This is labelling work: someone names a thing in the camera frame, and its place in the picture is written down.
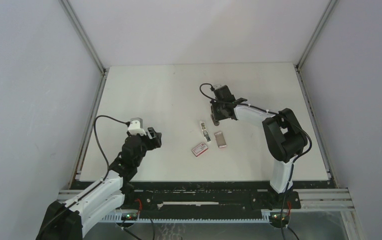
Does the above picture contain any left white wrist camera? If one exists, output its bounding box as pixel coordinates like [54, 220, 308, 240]
[127, 117, 147, 136]

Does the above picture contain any right circuit board with wires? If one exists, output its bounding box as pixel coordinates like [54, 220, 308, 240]
[268, 201, 300, 240]

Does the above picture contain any cardboard staple box tray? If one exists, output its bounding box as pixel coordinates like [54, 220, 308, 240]
[214, 131, 227, 149]

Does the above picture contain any black camera cable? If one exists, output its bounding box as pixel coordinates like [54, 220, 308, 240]
[199, 83, 313, 240]
[93, 115, 131, 180]

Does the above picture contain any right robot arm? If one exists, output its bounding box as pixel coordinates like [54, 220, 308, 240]
[209, 84, 312, 208]

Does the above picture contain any left black camera cable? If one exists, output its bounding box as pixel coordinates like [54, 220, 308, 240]
[93, 115, 131, 180]

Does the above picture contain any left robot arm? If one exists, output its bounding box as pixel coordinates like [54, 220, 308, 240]
[36, 127, 162, 240]

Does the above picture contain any circuit board with wires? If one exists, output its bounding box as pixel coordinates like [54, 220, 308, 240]
[117, 198, 156, 240]
[268, 201, 300, 240]

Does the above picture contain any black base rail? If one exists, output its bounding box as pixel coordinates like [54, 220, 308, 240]
[103, 180, 302, 221]

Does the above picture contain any left circuit board with wires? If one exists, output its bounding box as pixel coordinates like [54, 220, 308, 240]
[117, 198, 156, 240]

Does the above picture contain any red white staple box sleeve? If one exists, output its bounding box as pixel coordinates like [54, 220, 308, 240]
[191, 142, 209, 157]

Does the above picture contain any right black camera cable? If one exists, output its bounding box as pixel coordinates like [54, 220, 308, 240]
[199, 83, 313, 240]

